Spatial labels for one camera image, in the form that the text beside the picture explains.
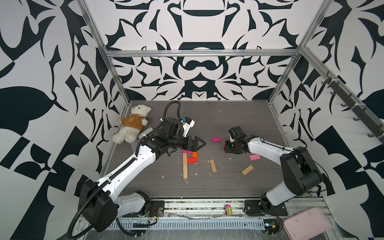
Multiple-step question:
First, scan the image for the red block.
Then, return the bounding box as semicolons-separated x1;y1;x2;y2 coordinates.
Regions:
187;158;198;164

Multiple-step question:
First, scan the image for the natural wood block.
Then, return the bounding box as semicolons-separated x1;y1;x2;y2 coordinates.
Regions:
210;159;217;173
183;165;188;179
183;153;188;167
242;165;254;176

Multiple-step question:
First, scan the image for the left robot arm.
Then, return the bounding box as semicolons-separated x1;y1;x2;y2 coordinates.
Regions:
68;117;206;234

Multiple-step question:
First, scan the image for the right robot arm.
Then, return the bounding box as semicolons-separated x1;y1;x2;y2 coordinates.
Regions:
224;135;324;211

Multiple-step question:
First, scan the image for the light pink block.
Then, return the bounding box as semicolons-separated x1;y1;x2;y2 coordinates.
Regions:
249;155;261;161

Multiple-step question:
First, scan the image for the white rectangular case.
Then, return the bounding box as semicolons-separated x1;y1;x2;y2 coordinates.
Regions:
138;127;154;140

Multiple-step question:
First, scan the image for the grey cylindrical pouch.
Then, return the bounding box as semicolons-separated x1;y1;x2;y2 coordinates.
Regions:
131;140;139;154

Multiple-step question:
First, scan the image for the white teddy bear brown shirt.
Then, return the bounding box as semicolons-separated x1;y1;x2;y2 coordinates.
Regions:
112;105;152;144

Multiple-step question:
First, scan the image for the green circuit board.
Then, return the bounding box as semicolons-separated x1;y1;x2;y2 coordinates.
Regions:
263;218;284;236

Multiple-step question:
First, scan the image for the pink tray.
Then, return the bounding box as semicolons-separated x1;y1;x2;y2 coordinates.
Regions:
284;208;331;240

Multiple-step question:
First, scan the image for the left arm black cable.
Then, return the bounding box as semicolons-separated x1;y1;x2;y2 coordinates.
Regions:
65;100;184;240

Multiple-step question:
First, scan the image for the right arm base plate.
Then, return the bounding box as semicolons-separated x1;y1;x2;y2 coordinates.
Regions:
243;200;288;217

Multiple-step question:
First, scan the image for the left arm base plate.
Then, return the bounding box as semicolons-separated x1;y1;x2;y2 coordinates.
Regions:
124;200;165;218

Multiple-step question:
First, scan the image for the white cable duct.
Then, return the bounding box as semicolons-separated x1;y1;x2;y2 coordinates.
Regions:
120;219;265;231

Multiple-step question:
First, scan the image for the wall hook rail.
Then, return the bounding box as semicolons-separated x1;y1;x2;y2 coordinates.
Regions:
321;70;384;139

